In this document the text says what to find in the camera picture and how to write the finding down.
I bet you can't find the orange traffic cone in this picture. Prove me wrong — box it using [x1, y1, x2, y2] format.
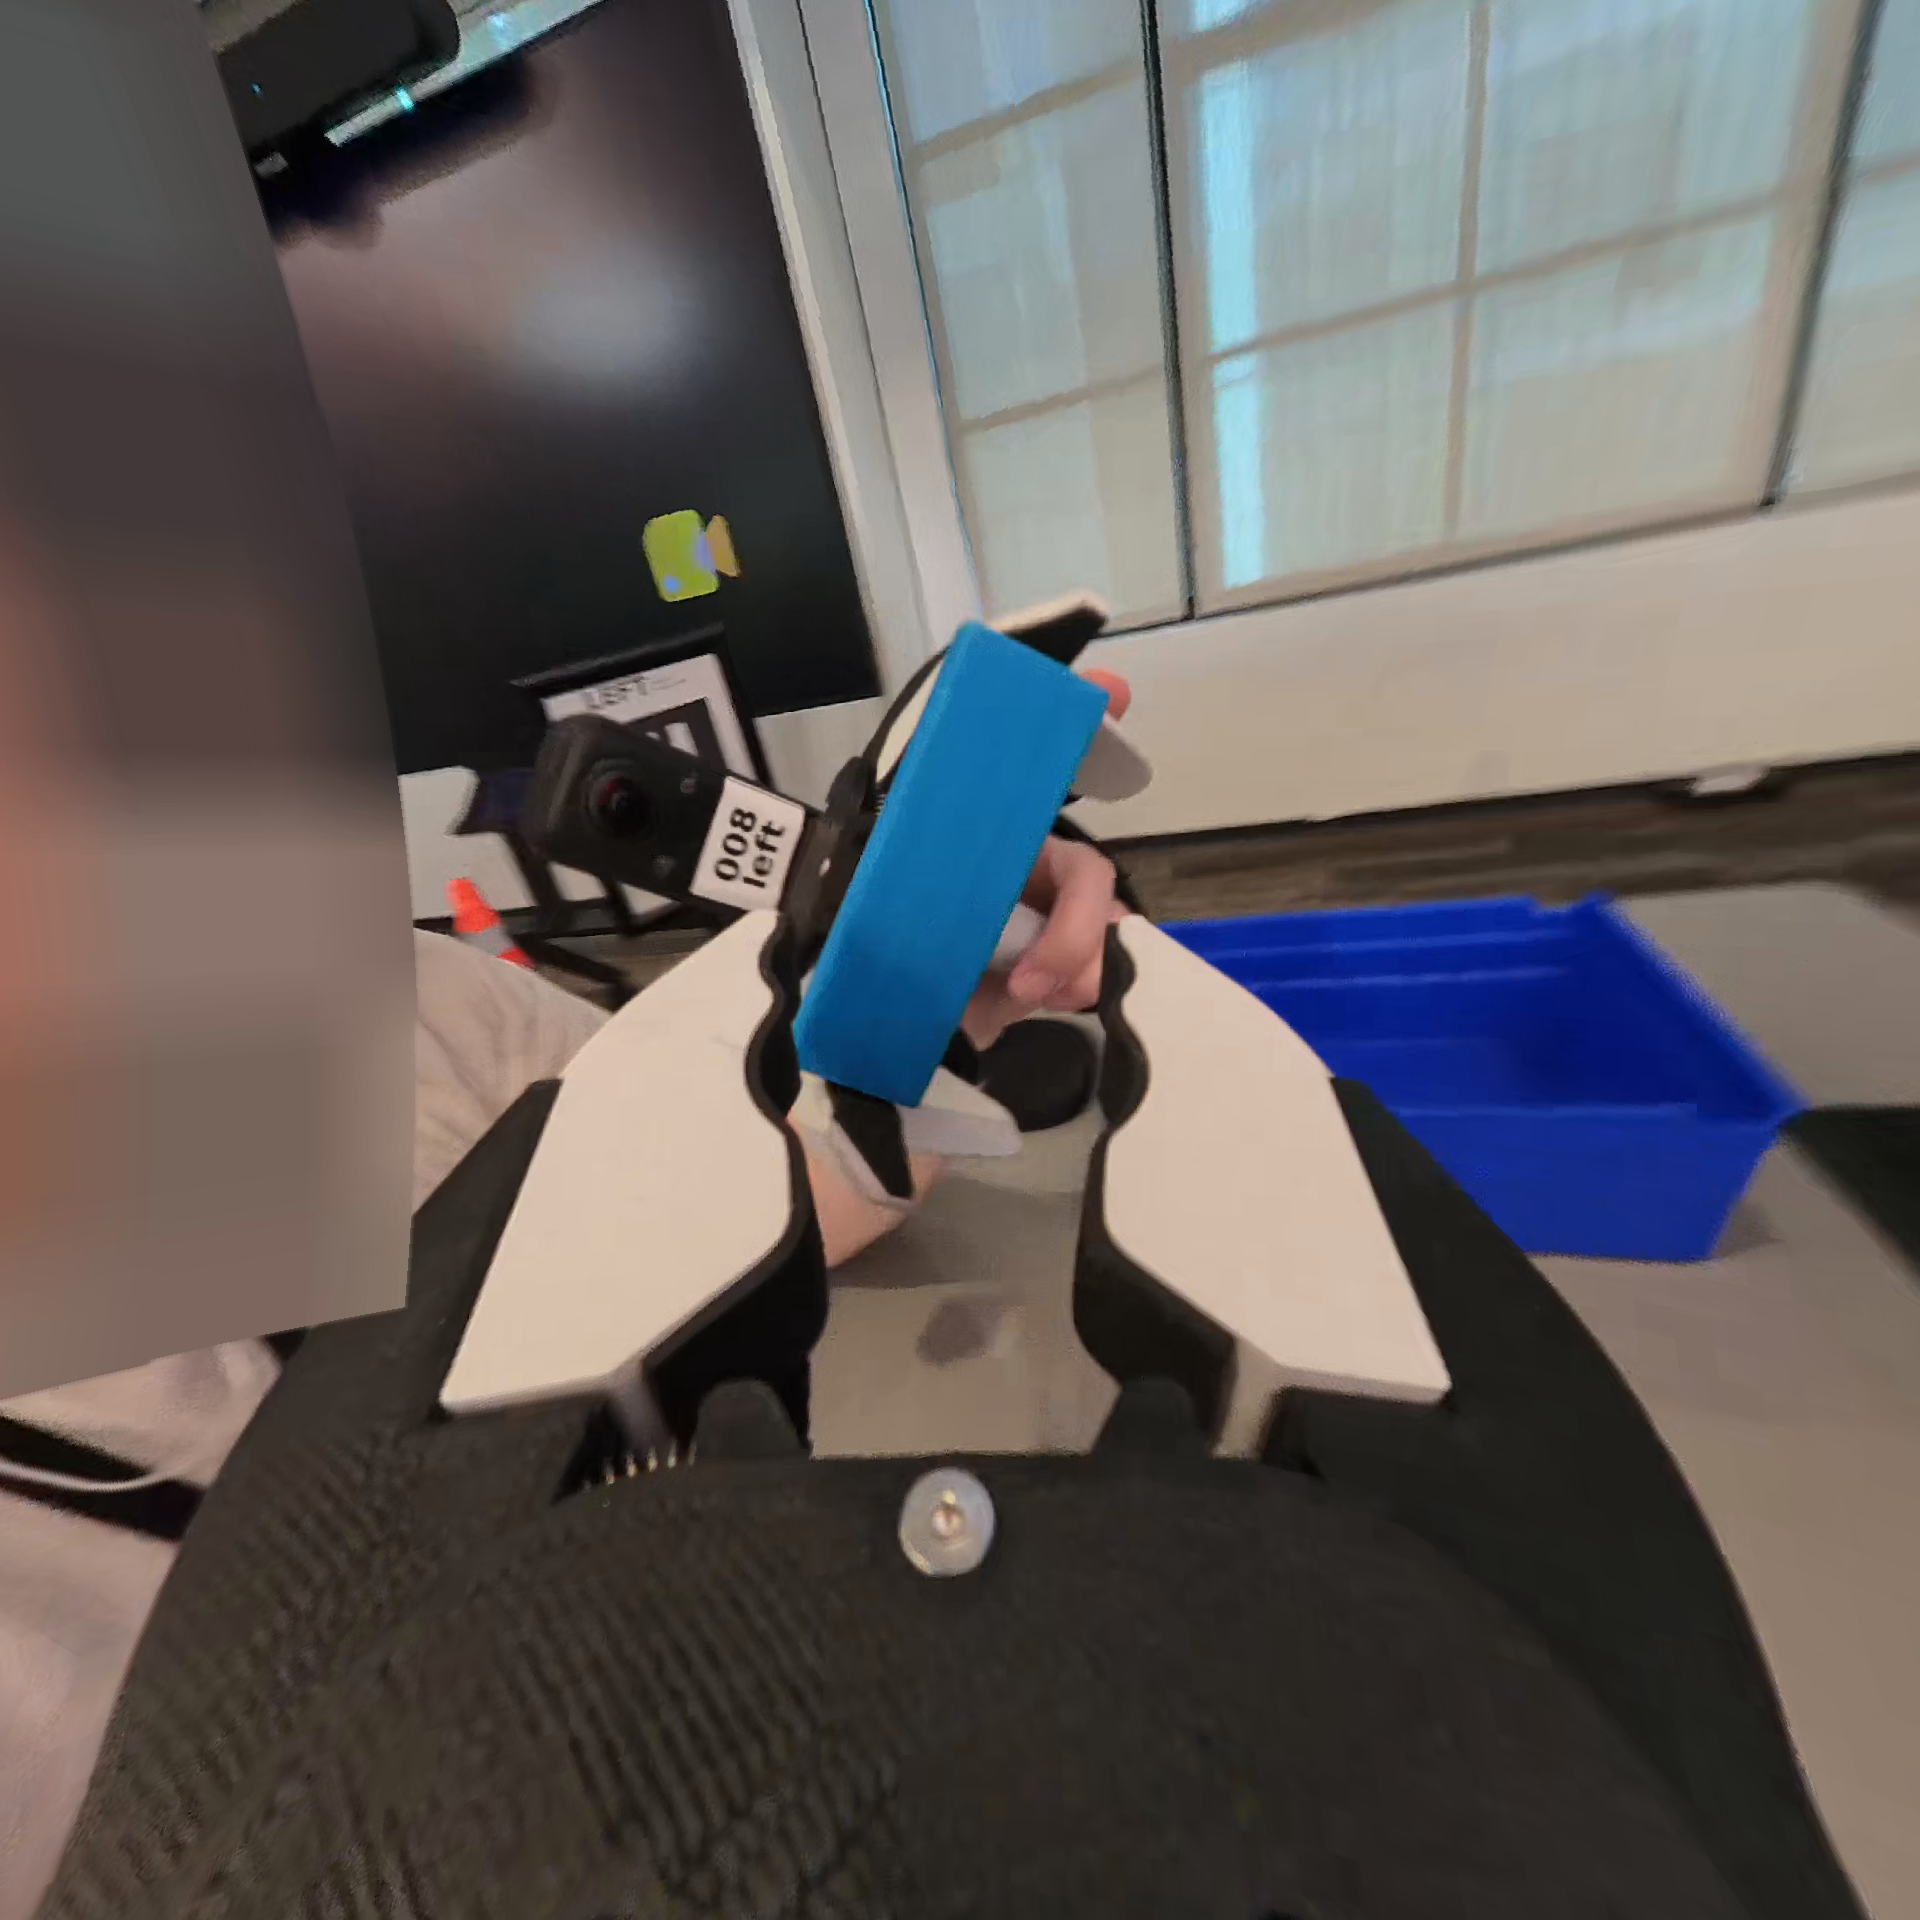
[447, 876, 537, 971]

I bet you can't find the person's grey clothing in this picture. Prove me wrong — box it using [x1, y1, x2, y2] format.
[0, 928, 610, 1920]

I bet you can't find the blue plastic bin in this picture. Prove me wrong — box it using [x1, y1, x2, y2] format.
[1160, 896, 1809, 1262]

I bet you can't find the black display screen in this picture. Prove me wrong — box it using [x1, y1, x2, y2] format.
[226, 0, 883, 774]

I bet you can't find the black framed poster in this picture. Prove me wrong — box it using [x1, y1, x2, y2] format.
[513, 647, 779, 932]

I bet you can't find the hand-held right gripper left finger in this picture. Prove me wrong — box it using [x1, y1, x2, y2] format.
[440, 909, 830, 1464]

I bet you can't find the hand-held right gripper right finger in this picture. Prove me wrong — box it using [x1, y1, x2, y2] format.
[1075, 912, 1455, 1456]

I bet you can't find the black video bar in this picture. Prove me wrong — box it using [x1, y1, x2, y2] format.
[216, 0, 461, 156]

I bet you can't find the person's left hand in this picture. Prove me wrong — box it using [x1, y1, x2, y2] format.
[817, 668, 1132, 1268]

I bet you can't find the white framed window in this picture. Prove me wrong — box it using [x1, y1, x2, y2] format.
[870, 0, 1920, 624]

